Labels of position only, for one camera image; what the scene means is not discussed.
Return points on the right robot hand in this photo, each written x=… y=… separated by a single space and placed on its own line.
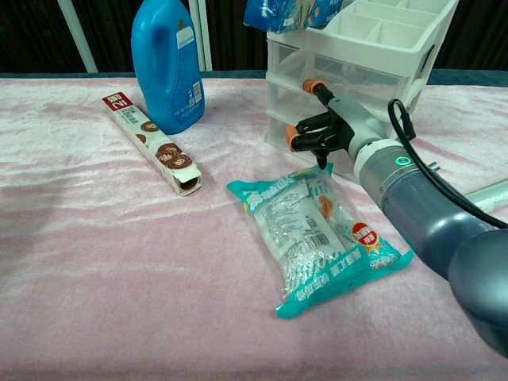
x=349 y=119

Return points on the clear plastic drawer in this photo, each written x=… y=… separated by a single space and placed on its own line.
x=289 y=99
x=349 y=69
x=278 y=133

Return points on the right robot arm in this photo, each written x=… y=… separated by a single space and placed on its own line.
x=436 y=222

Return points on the white plastic drawer unit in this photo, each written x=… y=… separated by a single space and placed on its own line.
x=373 y=43

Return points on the long cookie print box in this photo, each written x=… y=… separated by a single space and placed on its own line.
x=152 y=139

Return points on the blue printed packet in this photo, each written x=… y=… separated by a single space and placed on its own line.
x=285 y=12

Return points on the teal plastic snack package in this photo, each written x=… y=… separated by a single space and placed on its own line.
x=301 y=238

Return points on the clear film roll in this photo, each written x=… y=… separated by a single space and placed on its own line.
x=492 y=196

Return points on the blue detergent bottle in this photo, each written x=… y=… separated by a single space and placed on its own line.
x=166 y=79

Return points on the pink velvet tablecloth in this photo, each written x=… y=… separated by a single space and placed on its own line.
x=119 y=278

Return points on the white frame post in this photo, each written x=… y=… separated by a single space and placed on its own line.
x=77 y=35
x=200 y=35

